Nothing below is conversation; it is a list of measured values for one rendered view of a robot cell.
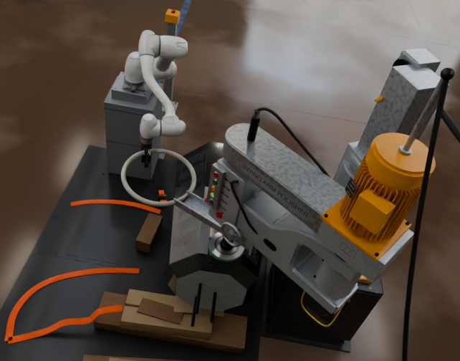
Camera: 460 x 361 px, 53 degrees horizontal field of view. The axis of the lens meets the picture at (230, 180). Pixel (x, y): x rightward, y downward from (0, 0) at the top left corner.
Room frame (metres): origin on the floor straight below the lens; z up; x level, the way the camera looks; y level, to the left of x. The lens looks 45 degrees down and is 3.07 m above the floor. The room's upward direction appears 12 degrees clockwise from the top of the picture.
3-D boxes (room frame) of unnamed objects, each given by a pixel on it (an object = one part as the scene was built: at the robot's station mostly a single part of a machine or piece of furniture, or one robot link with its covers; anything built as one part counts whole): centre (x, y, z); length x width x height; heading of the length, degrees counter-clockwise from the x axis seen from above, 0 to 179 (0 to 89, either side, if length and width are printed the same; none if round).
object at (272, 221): (1.48, -0.37, 1.28); 0.74 x 0.23 x 0.49; 53
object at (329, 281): (1.33, -0.59, 1.32); 0.19 x 0.19 x 0.20
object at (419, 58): (2.10, -0.77, 2.00); 0.20 x 0.18 x 0.15; 91
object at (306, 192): (1.51, -0.34, 1.60); 0.96 x 0.25 x 0.17; 53
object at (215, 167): (1.67, 0.06, 1.35); 0.08 x 0.03 x 0.28; 53
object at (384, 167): (1.32, -0.58, 1.88); 0.31 x 0.28 x 0.40; 143
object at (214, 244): (1.72, -0.06, 0.82); 0.21 x 0.21 x 0.01
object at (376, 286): (1.95, -0.76, 0.37); 0.66 x 0.66 x 0.74; 1
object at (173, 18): (4.05, 0.83, 0.54); 0.20 x 0.20 x 1.09; 1
